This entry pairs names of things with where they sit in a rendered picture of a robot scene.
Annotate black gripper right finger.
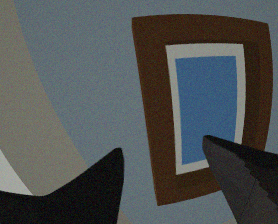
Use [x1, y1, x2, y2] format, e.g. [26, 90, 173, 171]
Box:
[203, 135, 278, 224]

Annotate brown wooden picture frame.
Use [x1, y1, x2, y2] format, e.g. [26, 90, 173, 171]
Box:
[131, 14, 273, 206]

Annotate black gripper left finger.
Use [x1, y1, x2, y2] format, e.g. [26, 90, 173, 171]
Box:
[0, 148, 124, 224]

